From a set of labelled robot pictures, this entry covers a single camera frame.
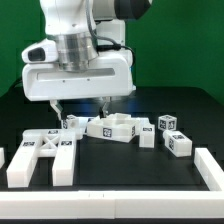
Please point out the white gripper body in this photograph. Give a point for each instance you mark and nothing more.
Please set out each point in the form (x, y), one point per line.
(108, 75)

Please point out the white front fence bar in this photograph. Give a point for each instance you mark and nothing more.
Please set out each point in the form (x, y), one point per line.
(111, 204)

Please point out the white left fence piece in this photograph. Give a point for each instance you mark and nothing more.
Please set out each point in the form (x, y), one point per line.
(2, 159)

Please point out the white chair back frame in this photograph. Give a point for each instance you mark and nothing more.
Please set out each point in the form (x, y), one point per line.
(59, 144)

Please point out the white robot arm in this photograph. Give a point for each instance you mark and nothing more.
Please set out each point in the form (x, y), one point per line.
(84, 53)

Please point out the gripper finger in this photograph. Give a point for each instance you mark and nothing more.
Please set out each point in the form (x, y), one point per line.
(104, 109)
(56, 107)

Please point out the white chair seat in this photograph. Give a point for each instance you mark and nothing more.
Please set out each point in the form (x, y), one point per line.
(125, 139)

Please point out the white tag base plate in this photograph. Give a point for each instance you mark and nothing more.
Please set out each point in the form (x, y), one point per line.
(143, 120)

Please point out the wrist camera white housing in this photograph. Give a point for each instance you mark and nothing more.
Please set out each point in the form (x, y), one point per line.
(42, 52)

